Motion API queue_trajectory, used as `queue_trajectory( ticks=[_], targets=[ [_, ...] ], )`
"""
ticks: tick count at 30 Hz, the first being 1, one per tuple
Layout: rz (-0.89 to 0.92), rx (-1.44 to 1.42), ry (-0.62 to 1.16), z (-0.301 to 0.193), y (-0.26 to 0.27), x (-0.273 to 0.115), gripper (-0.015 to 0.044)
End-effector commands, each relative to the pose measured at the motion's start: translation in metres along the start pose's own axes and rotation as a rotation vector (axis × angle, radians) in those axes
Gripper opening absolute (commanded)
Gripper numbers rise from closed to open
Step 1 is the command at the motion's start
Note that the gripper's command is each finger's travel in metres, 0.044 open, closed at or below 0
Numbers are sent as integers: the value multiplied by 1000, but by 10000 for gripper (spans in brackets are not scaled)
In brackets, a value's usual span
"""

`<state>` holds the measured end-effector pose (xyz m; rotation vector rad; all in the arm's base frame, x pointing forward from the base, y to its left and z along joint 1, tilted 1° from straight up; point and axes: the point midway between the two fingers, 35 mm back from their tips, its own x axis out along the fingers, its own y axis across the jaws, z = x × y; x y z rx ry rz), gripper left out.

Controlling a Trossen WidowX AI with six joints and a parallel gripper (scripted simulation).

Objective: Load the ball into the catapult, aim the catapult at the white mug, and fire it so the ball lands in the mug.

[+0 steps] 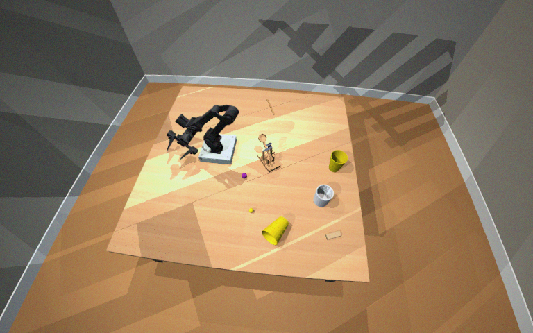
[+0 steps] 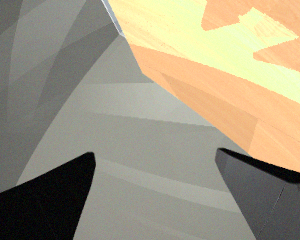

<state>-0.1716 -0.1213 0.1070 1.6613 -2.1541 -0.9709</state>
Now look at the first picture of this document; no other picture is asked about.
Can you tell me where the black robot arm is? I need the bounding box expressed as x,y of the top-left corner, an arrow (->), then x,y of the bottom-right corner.
175,105 -> 239,154

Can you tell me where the grey cylindrical cup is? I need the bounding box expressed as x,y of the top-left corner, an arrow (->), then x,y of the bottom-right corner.
313,185 -> 334,207

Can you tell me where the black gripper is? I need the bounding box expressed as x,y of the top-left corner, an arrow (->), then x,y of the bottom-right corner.
167,130 -> 198,159

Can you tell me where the small tan wooden block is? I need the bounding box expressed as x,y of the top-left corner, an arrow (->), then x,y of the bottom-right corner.
325,231 -> 341,240

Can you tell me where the yellow open cup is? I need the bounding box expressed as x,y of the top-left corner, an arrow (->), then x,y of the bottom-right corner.
262,216 -> 289,245
329,150 -> 348,173

